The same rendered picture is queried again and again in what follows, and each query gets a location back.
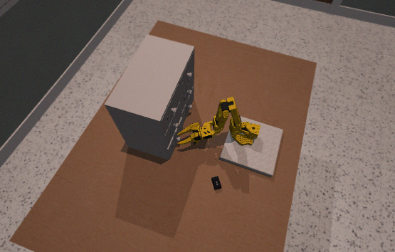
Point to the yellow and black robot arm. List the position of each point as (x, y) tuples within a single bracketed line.
[(236, 126)]

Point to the dark grey chest of drawers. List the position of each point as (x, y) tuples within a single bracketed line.
[(142, 94)]

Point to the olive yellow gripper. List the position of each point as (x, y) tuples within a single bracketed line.
[(195, 137)]

